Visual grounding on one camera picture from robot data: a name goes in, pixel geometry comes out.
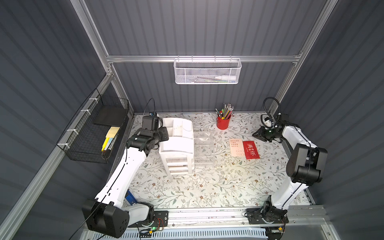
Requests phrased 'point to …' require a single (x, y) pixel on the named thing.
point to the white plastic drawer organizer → (177, 150)
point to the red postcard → (251, 151)
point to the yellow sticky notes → (110, 137)
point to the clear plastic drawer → (204, 149)
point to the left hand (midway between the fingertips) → (166, 132)
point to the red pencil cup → (223, 124)
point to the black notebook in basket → (113, 115)
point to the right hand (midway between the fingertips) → (257, 135)
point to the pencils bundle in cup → (225, 113)
